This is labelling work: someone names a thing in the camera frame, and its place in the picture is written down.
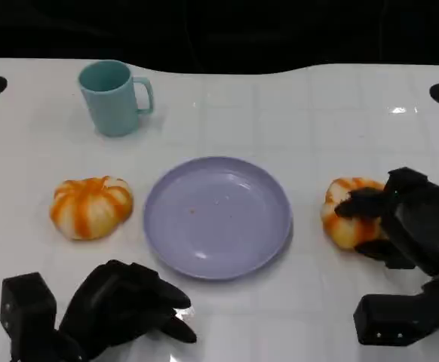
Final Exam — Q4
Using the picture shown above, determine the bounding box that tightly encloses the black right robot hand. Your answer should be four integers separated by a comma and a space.
334, 167, 439, 279

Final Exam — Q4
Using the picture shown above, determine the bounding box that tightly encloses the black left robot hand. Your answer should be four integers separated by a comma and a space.
58, 259, 198, 362

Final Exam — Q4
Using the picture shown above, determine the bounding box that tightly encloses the orange and white bread roll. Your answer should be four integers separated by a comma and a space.
320, 176, 391, 251
49, 175, 135, 242

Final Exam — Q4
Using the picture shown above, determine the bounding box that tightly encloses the lilac plate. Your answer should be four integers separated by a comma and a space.
143, 155, 294, 282

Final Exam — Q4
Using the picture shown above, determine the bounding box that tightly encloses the pale green mug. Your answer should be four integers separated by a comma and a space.
77, 60, 155, 138

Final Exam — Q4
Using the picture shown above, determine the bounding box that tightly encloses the black curtain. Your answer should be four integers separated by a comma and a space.
0, 0, 439, 76

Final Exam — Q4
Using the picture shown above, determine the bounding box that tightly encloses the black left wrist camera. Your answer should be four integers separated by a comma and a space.
0, 271, 59, 359

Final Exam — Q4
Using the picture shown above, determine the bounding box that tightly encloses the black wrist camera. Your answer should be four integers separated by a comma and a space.
0, 271, 59, 359
352, 293, 439, 347

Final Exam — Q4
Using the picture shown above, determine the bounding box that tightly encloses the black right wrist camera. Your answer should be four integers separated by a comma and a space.
352, 293, 439, 347

